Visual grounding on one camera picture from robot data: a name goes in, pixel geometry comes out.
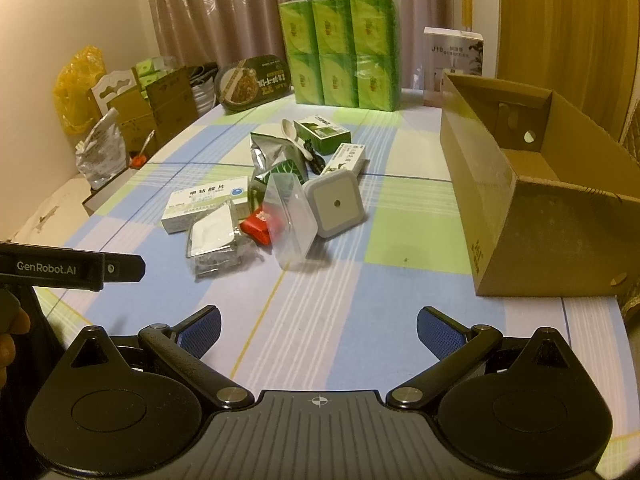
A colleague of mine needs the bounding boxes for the white blue pill box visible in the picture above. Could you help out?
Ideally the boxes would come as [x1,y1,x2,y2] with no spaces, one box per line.
[160,176,250,234]

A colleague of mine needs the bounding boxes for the clear bag of hardware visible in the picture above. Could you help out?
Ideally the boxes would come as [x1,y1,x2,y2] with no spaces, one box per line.
[186,200,257,281]

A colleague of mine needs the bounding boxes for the red candy packet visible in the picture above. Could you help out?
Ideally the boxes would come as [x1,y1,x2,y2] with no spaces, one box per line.
[240,207,271,246]

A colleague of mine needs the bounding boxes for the clear plastic container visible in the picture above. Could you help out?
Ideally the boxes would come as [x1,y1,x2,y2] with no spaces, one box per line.
[262,172,318,271]

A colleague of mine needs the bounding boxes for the silver green tea pouch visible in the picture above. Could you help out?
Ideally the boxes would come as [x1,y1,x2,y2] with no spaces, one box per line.
[248,132,308,210]

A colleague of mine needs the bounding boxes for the white square night light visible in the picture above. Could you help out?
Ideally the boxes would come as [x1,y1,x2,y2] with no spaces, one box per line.
[303,169,366,238]

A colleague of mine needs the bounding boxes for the white plastic spoon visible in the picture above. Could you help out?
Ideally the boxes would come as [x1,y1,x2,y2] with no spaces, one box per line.
[281,119,314,162]

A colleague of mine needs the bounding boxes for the white ointment box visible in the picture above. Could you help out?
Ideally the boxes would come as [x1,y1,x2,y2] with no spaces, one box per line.
[321,143,366,176]

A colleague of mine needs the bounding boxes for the green spray medicine box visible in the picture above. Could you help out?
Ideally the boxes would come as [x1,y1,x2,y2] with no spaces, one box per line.
[293,115,352,155]

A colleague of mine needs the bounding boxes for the person's left hand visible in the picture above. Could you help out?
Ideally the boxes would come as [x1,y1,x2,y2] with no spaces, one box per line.
[0,308,30,389]

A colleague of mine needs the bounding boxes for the crumpled silver bag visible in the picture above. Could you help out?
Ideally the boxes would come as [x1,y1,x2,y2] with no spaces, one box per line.
[75,108,128,191]

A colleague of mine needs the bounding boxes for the small brown cardboard boxes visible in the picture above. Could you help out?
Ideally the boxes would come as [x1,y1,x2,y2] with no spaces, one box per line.
[91,56,218,157]

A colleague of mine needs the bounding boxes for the large brown cardboard box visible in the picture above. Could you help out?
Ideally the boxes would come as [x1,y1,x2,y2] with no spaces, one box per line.
[440,74,639,297]

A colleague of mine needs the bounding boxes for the yellow plastic bag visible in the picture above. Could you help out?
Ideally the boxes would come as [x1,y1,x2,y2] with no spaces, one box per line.
[52,46,106,136]

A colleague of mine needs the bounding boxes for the checked tablecloth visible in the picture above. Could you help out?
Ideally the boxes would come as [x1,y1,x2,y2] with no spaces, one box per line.
[29,86,640,480]

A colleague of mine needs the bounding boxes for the dark oval food tray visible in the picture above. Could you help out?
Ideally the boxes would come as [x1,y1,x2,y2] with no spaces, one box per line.
[215,54,291,112]

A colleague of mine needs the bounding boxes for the white humidifier box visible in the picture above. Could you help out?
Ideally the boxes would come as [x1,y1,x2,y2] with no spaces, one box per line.
[423,27,484,107]

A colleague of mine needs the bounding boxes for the green tissue multipack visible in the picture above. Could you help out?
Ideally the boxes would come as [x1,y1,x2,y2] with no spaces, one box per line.
[279,0,400,112]

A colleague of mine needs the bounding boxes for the wooden door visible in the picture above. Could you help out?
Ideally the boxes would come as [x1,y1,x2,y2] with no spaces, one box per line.
[496,0,639,139]

